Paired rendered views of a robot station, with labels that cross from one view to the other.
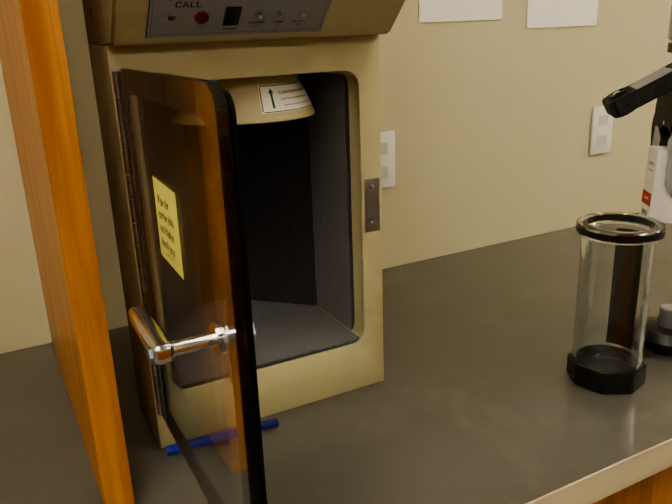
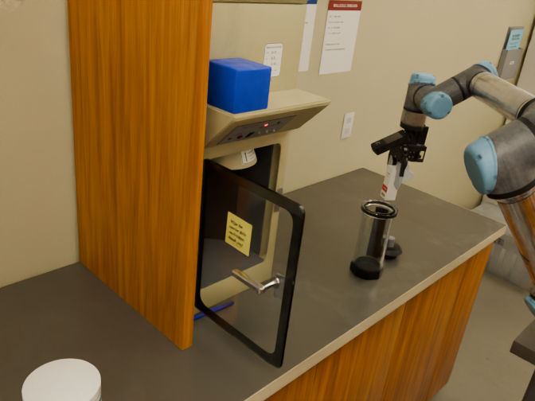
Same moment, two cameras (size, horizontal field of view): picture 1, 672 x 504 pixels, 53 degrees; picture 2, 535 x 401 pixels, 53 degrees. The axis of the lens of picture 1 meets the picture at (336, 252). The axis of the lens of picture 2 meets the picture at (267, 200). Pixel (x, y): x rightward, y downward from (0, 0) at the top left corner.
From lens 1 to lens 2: 72 cm
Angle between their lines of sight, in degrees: 20
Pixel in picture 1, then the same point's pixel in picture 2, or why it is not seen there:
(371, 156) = (281, 178)
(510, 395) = (329, 282)
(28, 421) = (106, 309)
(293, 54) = (259, 139)
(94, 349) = (190, 281)
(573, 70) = (337, 95)
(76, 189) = (197, 217)
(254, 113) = (239, 164)
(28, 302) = (65, 239)
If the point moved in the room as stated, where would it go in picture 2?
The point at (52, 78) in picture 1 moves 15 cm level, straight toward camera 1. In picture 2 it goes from (197, 175) to (241, 204)
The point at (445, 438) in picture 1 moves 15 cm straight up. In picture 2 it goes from (310, 305) to (318, 258)
